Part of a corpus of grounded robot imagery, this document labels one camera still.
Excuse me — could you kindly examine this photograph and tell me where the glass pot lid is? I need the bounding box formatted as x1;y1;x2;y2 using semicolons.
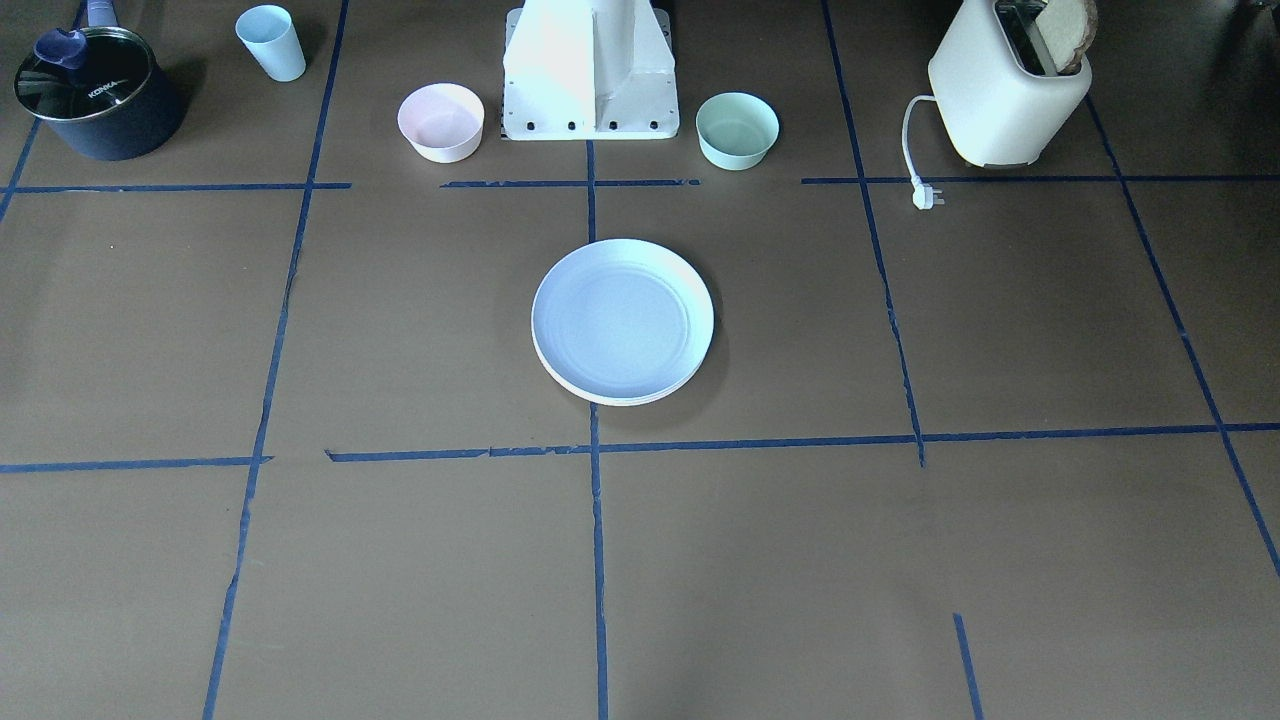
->
13;26;157;122

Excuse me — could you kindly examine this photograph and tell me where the dark blue pot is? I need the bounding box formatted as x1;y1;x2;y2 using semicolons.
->
27;1;186;161

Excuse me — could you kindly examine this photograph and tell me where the slice of bread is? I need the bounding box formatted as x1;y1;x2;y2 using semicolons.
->
1034;0;1098;76

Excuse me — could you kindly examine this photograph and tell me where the light blue cup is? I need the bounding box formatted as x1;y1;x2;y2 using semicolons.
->
236;4;306;82

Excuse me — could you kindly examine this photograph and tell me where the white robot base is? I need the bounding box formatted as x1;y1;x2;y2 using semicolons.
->
500;1;680;142

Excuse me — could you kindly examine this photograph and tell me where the green bowl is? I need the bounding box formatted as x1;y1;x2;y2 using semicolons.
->
695;92;781;170

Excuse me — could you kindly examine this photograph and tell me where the cream toaster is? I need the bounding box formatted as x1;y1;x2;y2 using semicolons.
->
928;1;1093;168

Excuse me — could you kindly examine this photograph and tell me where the white power cable with plug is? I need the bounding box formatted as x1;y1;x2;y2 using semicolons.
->
902;95;946;211

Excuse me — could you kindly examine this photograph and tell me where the blue plate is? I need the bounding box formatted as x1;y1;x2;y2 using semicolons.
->
530;238;716;348

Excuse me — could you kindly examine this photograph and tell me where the pink bowl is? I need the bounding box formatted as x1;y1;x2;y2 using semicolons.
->
397;83;486;164

